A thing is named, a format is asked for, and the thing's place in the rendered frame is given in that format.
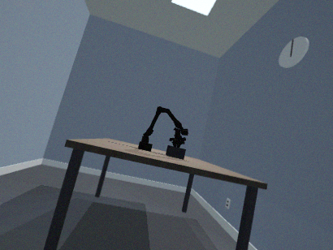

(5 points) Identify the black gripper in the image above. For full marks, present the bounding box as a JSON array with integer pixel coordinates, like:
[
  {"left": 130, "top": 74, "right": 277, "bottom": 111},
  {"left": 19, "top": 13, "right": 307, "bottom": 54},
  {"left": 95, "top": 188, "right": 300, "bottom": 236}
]
[{"left": 169, "top": 134, "right": 184, "bottom": 148}]

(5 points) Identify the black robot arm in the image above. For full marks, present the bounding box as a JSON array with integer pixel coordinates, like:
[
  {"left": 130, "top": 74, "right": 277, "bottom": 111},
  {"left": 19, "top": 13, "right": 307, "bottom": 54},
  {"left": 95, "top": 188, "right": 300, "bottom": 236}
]
[{"left": 141, "top": 106, "right": 188, "bottom": 143}]

